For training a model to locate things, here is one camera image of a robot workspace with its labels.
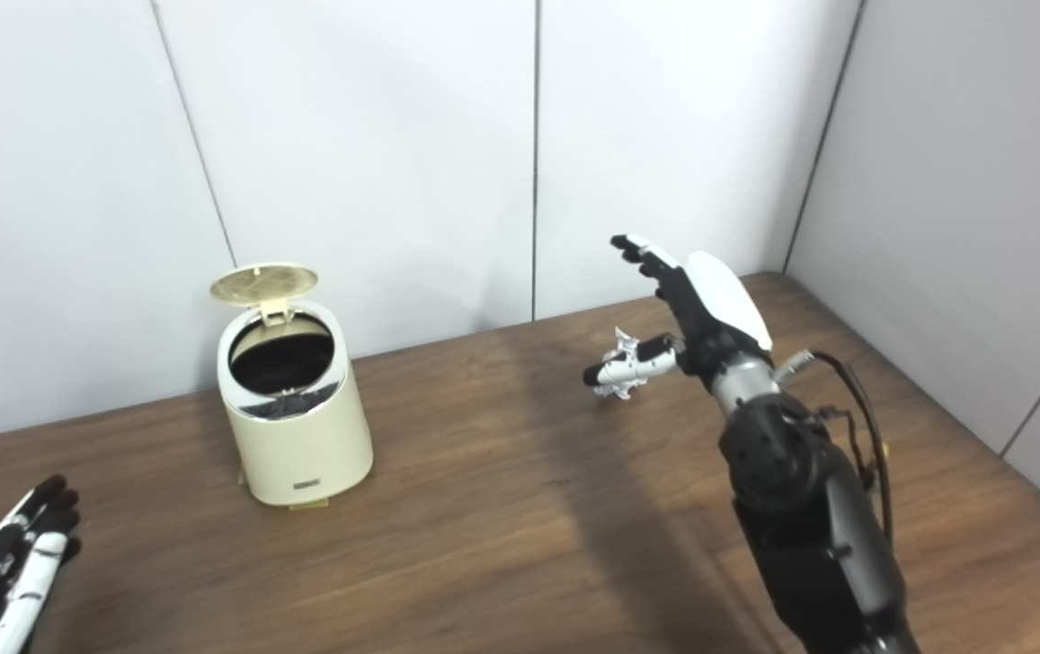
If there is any white paper ball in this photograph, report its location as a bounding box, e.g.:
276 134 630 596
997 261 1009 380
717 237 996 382
592 328 643 401

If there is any white and black left hand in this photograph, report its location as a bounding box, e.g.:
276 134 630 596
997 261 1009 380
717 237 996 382
0 474 83 654

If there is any round cream bin lid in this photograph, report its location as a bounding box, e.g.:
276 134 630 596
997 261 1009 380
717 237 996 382
209 263 320 326

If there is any white and black right hand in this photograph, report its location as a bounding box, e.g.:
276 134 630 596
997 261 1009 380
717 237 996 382
583 234 773 387

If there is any cream-colored bin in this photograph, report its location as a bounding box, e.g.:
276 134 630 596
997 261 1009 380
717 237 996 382
217 302 374 507

